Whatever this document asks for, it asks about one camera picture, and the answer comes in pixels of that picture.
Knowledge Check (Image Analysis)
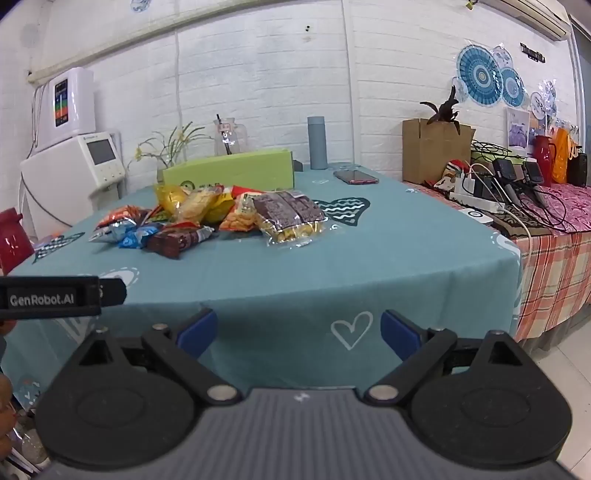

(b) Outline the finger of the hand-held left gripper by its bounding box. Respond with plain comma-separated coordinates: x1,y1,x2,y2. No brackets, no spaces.
99,278,128,306

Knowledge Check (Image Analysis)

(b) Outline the red thermos jug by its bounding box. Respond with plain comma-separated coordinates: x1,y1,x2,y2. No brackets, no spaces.
534,135,555,186

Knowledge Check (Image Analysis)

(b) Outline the white power strip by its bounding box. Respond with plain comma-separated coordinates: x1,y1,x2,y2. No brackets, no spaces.
449,190,507,214

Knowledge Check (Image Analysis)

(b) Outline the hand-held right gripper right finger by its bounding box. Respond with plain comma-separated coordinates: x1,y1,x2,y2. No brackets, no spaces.
365,310,527,406

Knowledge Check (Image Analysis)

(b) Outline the black speaker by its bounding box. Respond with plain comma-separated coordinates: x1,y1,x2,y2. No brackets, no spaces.
566,151,590,188

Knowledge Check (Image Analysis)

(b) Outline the silver snack packet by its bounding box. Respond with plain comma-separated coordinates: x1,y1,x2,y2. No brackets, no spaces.
89,220,139,244

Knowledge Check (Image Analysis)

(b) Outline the dark purple plant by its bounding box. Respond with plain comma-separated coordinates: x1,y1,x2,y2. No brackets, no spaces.
420,85,463,136

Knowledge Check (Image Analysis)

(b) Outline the small blue paper fan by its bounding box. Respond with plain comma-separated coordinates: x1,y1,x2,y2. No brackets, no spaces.
501,67,526,108

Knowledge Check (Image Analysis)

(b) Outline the brown cardboard box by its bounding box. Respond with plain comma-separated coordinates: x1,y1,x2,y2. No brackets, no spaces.
402,118,476,185

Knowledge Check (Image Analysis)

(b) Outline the clear packet with brown label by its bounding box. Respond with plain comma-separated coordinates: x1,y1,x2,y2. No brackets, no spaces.
252,191,329,248

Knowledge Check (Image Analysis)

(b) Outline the orange cracker packet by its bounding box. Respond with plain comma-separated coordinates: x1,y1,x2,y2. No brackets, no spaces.
219,194,259,232

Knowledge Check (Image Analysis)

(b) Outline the brown chocolate packet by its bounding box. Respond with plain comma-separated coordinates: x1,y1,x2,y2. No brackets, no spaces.
146,223,216,260

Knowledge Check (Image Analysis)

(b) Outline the orange bag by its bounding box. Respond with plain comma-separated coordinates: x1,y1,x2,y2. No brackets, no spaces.
551,128,574,185

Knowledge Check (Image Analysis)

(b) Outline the green cardboard box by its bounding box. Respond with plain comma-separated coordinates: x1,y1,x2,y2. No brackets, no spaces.
157,148,296,191

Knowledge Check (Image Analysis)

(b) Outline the white round device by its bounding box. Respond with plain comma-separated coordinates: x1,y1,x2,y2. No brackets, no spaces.
461,208,495,226

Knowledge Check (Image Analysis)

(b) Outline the blue cookie packet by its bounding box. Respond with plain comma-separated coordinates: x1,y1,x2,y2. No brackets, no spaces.
119,223,163,250

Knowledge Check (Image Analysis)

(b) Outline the pale chips packet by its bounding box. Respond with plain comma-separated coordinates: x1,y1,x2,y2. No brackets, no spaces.
177,187,223,224

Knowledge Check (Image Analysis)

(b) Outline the white air conditioner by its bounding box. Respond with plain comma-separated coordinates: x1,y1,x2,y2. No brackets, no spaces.
480,0,574,41

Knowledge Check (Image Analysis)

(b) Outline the person's left hand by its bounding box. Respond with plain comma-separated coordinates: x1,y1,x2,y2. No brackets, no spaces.
0,373,18,457

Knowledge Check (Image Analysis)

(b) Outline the wall picture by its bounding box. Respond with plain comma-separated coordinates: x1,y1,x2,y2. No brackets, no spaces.
506,106,532,151

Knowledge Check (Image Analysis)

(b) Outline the glass vase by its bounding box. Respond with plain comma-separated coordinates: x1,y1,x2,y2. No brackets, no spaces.
213,117,250,156

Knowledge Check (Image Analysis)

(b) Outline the red white plush toy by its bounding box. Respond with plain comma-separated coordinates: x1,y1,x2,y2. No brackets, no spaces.
442,159,472,191

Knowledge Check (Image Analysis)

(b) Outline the plaid tablecloth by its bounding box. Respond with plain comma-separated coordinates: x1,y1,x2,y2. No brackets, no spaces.
401,180,591,343

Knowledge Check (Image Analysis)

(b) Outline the white water dispenser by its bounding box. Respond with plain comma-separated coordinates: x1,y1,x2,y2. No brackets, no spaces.
20,131,126,238

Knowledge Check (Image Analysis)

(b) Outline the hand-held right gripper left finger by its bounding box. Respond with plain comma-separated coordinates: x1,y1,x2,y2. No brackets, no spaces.
76,308,243,407

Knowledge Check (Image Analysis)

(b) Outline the grey thermos bottle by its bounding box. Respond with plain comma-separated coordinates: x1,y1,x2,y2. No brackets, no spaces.
307,116,329,171

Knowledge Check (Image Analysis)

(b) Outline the pink floral cloth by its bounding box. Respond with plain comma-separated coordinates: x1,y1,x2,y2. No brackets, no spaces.
505,182,591,237

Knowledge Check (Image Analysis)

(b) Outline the yellow bread packet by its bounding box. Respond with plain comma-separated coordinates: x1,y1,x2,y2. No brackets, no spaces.
156,184,191,216

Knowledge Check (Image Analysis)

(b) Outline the orange snack packet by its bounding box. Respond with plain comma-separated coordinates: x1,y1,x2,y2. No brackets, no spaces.
95,205,154,232

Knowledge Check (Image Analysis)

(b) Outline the yellow flower plant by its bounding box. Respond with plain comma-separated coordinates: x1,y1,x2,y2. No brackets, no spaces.
127,122,209,169

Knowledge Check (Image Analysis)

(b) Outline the large blue paper fan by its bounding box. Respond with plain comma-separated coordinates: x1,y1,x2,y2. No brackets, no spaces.
455,44,504,107

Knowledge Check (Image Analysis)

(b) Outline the red smartphone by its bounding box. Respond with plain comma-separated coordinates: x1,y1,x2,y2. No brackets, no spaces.
333,169,380,186

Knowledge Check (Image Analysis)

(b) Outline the white water purifier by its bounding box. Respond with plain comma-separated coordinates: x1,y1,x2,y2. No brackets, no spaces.
33,67,97,149

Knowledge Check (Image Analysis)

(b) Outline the black charger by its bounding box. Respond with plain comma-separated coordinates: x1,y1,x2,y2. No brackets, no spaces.
491,158,519,186
522,159,546,186

